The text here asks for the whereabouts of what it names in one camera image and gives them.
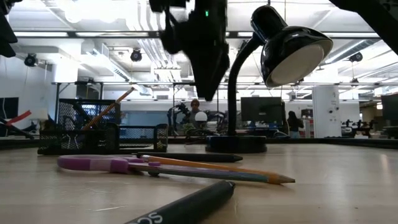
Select red tape strip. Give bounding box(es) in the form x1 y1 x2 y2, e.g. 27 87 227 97
5 110 33 126

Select black desk lamp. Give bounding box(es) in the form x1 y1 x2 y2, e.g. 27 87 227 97
204 4 334 154

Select black computer monitor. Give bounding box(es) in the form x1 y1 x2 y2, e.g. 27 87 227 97
381 93 398 127
240 96 285 124

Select black mesh desk organizer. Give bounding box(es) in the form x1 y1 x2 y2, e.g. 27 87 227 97
36 98 169 156

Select orange pencil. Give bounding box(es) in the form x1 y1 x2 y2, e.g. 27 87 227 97
81 86 137 131
141 154 296 185

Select person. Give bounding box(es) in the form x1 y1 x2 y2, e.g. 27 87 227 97
188 98 203 126
287 110 304 139

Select black aluminium table frame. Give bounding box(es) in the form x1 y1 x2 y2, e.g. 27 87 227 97
0 135 398 151

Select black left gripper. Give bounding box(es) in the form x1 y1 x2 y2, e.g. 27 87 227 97
0 12 18 58

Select black wall screen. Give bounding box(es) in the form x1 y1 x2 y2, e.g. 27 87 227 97
0 96 19 119

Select white column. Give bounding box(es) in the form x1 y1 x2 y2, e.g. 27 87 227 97
312 85 341 139

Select purple handled scissors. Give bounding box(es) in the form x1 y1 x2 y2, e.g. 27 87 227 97
57 154 271 184

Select black metal rack frame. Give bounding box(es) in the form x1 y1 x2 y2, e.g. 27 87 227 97
51 80 105 136

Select black ceiling beam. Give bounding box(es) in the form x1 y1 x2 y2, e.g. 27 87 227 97
0 30 398 40

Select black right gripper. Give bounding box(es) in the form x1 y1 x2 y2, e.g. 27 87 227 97
160 0 231 102

